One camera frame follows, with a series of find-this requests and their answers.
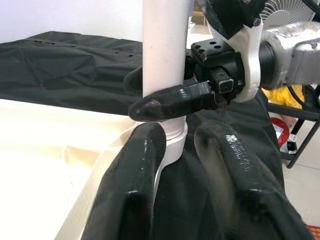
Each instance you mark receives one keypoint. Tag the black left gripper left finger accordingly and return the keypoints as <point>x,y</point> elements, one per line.
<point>132,190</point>

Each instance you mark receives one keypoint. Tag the red white round package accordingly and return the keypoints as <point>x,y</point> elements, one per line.
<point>281,132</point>

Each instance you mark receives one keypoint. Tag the white plastic table leg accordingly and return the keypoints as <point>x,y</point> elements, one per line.
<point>162,37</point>

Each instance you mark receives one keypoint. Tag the white plastic children table top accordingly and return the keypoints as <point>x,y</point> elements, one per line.
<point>37,150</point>

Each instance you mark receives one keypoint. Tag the black cloth table cover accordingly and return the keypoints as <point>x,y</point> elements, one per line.
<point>62,70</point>

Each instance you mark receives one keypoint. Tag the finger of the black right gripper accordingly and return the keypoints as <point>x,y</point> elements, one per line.
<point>170,105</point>
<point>133,82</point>

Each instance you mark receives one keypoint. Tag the white floor fan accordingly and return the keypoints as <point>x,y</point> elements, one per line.
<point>277,12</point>

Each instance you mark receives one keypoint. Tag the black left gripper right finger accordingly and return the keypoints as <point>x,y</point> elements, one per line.
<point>250,195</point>

